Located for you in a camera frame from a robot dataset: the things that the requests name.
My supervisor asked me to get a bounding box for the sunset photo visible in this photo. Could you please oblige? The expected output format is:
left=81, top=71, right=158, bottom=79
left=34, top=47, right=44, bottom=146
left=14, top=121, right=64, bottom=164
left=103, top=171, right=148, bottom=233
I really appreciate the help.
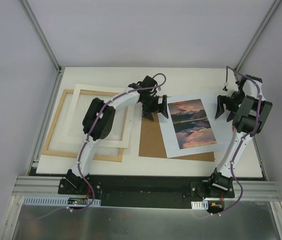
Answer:
left=168, top=99, right=217, bottom=149

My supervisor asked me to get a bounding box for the white cable duct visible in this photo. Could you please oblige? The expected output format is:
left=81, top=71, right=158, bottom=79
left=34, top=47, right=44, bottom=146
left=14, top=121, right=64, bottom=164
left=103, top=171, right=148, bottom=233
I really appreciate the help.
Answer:
left=191, top=200, right=209, bottom=210
left=23, top=196, right=101, bottom=207

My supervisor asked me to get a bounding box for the brown backing board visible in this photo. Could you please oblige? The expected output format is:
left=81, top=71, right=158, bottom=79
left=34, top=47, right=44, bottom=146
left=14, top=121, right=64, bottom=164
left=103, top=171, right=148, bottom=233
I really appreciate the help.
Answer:
left=139, top=108, right=216, bottom=162

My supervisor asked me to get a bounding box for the aluminium rail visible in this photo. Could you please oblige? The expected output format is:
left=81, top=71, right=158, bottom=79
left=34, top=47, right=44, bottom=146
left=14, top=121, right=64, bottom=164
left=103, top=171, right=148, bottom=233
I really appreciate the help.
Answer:
left=12, top=174, right=64, bottom=197

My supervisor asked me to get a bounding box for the white mat board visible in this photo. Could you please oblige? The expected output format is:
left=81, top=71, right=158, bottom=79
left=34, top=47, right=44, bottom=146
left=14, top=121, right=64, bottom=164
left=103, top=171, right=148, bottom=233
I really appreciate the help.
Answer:
left=59, top=84, right=135, bottom=149

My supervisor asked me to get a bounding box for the right aluminium corner post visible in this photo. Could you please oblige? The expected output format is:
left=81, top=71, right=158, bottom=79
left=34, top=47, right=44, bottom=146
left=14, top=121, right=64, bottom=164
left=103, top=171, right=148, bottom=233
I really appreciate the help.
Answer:
left=235, top=0, right=282, bottom=71

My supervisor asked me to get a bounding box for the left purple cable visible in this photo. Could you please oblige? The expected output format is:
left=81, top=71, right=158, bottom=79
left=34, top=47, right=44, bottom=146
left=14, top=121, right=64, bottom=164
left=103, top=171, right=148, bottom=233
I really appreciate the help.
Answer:
left=30, top=73, right=168, bottom=221

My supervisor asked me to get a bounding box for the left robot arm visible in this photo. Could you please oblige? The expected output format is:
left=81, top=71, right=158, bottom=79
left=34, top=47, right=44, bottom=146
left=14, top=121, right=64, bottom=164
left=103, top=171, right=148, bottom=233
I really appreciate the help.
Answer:
left=65, top=73, right=169, bottom=195

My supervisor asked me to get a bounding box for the left aluminium corner post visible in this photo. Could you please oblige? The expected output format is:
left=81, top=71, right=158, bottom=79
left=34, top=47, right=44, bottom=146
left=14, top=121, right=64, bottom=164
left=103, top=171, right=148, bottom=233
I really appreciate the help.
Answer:
left=19, top=0, right=62, bottom=72

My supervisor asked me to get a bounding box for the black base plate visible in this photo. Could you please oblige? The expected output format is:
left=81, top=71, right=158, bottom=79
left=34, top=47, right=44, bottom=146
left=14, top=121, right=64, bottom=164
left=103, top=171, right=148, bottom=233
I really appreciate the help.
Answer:
left=58, top=174, right=235, bottom=209

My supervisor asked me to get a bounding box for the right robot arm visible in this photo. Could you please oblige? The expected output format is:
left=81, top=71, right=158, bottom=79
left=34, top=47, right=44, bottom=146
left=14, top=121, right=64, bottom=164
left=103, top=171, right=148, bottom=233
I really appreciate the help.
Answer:
left=206, top=75, right=273, bottom=198

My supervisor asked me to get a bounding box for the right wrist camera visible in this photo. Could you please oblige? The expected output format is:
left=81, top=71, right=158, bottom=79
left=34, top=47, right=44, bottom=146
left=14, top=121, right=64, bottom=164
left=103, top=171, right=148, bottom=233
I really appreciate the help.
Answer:
left=223, top=82, right=229, bottom=92

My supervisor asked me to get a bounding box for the left white cable duct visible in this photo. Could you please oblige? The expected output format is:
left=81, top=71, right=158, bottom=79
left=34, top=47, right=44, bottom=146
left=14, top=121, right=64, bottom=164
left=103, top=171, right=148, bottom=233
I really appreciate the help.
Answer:
left=23, top=196, right=101, bottom=207

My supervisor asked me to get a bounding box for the right white cable duct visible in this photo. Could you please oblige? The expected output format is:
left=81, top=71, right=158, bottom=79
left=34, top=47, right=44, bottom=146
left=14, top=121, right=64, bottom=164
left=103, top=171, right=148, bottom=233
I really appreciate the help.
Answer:
left=191, top=200, right=209, bottom=210

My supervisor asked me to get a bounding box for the wooden picture frame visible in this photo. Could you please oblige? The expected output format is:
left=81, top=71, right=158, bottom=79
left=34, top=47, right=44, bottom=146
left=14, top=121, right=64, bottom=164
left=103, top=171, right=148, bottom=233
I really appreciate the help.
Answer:
left=42, top=89, right=125, bottom=163

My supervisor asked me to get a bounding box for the aluminium corner post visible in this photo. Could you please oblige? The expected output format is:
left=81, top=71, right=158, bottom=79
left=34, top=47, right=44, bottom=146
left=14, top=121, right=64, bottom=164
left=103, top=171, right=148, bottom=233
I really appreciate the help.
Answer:
left=19, top=0, right=62, bottom=72
left=235, top=0, right=282, bottom=71

